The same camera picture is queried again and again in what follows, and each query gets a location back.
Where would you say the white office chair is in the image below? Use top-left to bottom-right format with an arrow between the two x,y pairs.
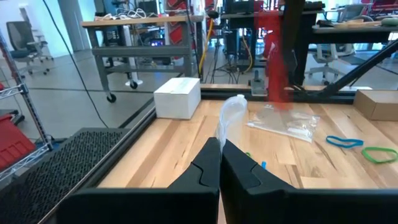
305,42 -> 356,85

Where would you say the clear plastic zip bag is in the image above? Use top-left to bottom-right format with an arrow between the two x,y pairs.
246,103 -> 322,144
216,94 -> 249,154

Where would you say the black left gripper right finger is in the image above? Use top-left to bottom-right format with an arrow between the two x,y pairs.
220,139 -> 398,224

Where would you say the white cardboard box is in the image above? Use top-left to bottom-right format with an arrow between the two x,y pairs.
153,77 -> 201,120

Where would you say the black perforated mat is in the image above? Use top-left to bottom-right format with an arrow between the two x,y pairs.
0,126 -> 133,224

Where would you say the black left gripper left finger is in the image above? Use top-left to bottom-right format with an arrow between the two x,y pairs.
57,136 -> 222,224

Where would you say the yellow cable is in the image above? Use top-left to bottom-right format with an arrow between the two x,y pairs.
198,17 -> 216,76

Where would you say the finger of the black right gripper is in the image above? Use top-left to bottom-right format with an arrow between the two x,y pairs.
280,0 -> 308,35

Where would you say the thin black cable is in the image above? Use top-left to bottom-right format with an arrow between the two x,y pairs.
42,0 -> 110,129

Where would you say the brown cardboard box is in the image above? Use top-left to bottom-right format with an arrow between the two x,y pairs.
353,89 -> 398,122

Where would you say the grey metal bracket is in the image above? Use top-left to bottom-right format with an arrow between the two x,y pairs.
249,70 -> 269,98

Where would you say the white pole stand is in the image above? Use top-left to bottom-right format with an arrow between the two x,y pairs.
122,24 -> 144,87

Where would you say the chrome wire shelf rack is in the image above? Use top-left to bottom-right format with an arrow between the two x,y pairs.
0,29 -> 54,184

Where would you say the red plastic storage bin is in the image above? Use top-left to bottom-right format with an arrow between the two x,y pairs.
0,113 -> 37,172

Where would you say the dark office chair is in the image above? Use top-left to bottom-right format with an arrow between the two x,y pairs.
5,20 -> 54,76

